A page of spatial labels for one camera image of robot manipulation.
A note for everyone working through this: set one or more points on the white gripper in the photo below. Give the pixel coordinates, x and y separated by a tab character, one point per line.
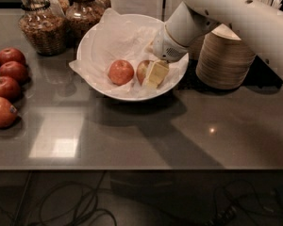
165	46

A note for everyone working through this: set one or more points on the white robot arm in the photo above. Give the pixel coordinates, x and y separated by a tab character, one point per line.
235	32

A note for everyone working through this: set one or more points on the white ceramic bowl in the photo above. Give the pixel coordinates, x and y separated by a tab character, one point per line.
133	91

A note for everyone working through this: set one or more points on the red apple in row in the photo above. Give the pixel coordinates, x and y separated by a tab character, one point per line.
15	70
9	88

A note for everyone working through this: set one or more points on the red apple top of row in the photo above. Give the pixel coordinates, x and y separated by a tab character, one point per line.
11	54

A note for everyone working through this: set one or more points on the red apple with sticker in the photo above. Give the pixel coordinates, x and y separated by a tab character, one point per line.
8	113

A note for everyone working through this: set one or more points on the rear stack of paper bowls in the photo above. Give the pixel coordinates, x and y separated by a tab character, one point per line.
195	48

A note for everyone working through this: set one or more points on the stack of paper bowls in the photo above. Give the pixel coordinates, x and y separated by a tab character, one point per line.
224	59
195	48

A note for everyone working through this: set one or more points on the white paper liner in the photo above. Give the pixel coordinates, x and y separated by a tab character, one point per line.
122	41

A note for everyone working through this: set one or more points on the front stack of paper bowls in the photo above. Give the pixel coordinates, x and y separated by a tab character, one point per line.
224	59

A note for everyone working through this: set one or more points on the glass granola jar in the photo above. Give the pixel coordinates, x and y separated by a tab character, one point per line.
43	29
82	15

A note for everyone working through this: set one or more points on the front glass granola jar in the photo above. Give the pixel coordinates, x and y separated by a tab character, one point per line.
43	29

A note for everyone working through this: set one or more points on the black power strip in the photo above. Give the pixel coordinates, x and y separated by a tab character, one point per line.
223	218

